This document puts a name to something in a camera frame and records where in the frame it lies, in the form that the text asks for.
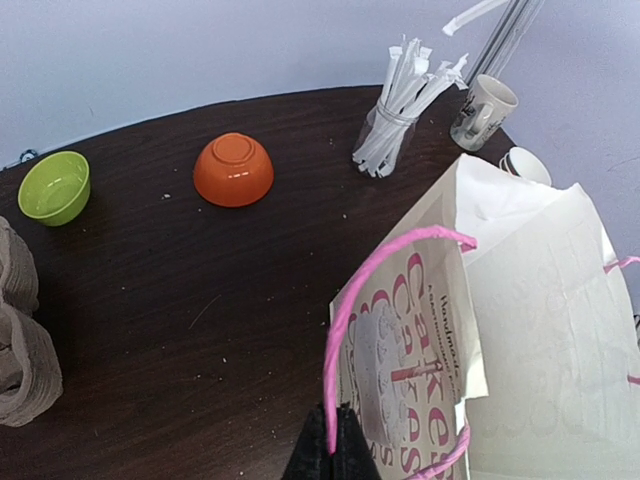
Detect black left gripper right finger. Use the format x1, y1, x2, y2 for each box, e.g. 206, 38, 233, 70
333, 404, 381, 480

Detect stack of brown paper cups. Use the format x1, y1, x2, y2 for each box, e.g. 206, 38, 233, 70
498, 147, 552, 186

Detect paper cakes bag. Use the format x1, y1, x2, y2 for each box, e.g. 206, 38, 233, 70
330, 155, 639, 479

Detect white ceramic mug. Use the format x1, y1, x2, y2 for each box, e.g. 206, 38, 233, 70
450, 74, 519, 152

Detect white stirrers in holder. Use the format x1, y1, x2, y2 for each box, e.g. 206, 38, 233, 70
352, 38, 468, 178

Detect orange plastic bowl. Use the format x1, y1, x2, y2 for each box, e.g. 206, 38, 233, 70
193, 132, 275, 208

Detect right aluminium frame post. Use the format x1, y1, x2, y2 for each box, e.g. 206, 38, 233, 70
466, 0, 545, 85

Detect green plastic bowl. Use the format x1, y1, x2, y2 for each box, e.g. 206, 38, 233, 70
18, 151, 91, 227

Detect single white stirrer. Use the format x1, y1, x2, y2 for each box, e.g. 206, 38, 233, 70
442, 0, 509, 36

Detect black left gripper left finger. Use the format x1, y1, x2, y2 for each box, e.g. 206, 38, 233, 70
282, 404, 332, 480

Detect cardboard cup carrier stack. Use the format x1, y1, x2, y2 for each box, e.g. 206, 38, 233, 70
1, 219, 63, 428

